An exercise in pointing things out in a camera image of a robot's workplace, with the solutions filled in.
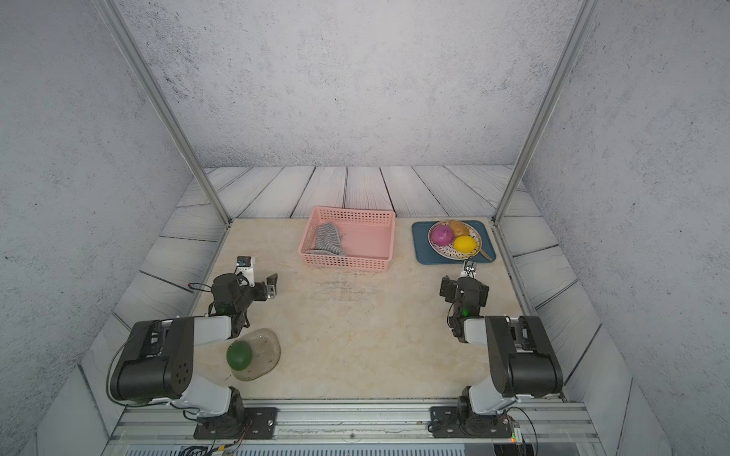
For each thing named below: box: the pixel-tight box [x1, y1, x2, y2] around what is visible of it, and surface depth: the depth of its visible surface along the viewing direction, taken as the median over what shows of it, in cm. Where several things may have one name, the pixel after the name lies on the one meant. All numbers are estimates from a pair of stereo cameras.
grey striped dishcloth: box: [305, 222, 347, 257], surface depth 113 cm
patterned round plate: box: [427, 219, 483, 261], surface depth 110 cm
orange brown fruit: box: [449, 220, 471, 239], surface depth 113 cm
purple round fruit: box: [429, 224, 455, 247], surface depth 110 cm
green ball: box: [226, 340, 253, 372], surface depth 83 cm
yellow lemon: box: [453, 234, 479, 254], surface depth 110 cm
